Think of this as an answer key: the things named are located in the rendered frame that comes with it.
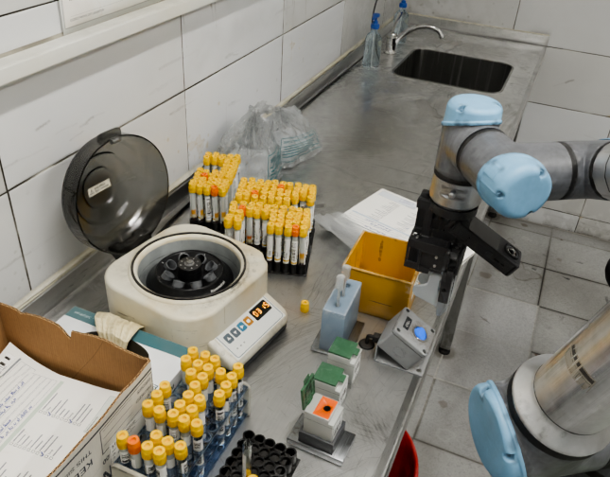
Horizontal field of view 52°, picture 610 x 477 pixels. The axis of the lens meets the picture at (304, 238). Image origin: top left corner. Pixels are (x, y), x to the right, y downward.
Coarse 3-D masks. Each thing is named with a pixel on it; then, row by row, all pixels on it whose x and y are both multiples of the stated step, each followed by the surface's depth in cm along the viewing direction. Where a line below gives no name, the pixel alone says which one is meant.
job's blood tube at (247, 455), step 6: (246, 444) 82; (252, 444) 81; (246, 450) 81; (252, 450) 82; (246, 456) 82; (252, 456) 83; (246, 462) 83; (252, 462) 83; (246, 468) 83; (252, 468) 84; (246, 474) 84
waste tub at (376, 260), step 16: (368, 240) 127; (384, 240) 125; (400, 240) 124; (352, 256) 120; (368, 256) 129; (384, 256) 127; (400, 256) 126; (352, 272) 116; (368, 272) 114; (384, 272) 129; (400, 272) 127; (416, 272) 115; (368, 288) 116; (384, 288) 115; (400, 288) 114; (368, 304) 118; (384, 304) 117; (400, 304) 116
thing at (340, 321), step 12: (348, 288) 110; (360, 288) 112; (336, 300) 107; (348, 300) 107; (324, 312) 105; (336, 312) 104; (348, 312) 106; (324, 324) 106; (336, 324) 106; (348, 324) 109; (360, 324) 116; (324, 336) 108; (336, 336) 107; (348, 336) 112; (312, 348) 111; (324, 348) 109
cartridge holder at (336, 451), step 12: (300, 420) 96; (300, 432) 92; (348, 432) 95; (300, 444) 93; (312, 444) 92; (324, 444) 91; (336, 444) 92; (348, 444) 93; (324, 456) 92; (336, 456) 91
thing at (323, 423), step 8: (312, 400) 91; (320, 400) 91; (328, 400) 92; (336, 400) 92; (312, 408) 90; (320, 408) 90; (328, 408) 91; (336, 408) 91; (304, 416) 90; (312, 416) 90; (320, 416) 89; (328, 416) 89; (336, 416) 90; (304, 424) 91; (312, 424) 90; (320, 424) 90; (328, 424) 89; (336, 424) 90; (312, 432) 91; (320, 432) 90; (328, 432) 90; (336, 432) 91; (328, 440) 91
